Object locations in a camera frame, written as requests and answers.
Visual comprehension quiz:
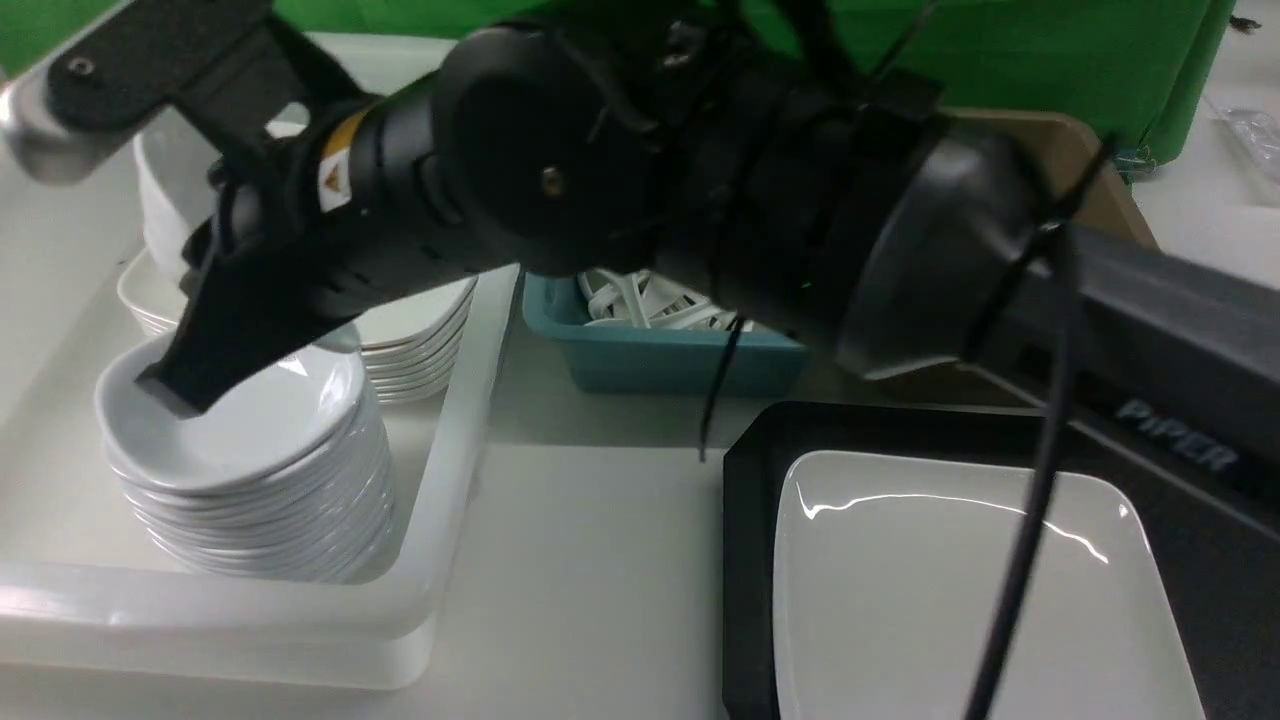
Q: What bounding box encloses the clear plastic wrap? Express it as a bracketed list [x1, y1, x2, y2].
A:
[1217, 106, 1279, 184]

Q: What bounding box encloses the pile of white spoons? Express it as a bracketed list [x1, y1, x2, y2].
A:
[576, 269, 739, 332]

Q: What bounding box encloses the large white plastic tub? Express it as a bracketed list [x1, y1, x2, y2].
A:
[1, 152, 518, 691]

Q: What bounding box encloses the stack of white square plates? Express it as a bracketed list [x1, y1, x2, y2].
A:
[116, 251, 477, 405]

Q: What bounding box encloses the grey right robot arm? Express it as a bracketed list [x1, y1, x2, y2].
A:
[140, 1, 1277, 534]

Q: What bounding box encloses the white square rice plate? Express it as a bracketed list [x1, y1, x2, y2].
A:
[772, 450, 1204, 719]

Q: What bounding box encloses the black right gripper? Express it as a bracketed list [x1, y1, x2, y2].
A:
[134, 95, 515, 419]

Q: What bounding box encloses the teal plastic bin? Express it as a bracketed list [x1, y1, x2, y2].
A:
[522, 273, 808, 397]

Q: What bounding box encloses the stack of white bowls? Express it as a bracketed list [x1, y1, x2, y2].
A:
[93, 336, 397, 583]

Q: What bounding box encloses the white bowl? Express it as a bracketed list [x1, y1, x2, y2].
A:
[131, 109, 221, 284]

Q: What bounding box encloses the black serving tray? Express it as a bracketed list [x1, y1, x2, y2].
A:
[721, 401, 1279, 719]

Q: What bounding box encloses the brown plastic bin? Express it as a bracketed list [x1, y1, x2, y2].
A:
[940, 108, 1161, 409]

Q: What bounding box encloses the black cable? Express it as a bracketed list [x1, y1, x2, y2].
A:
[965, 129, 1121, 720]

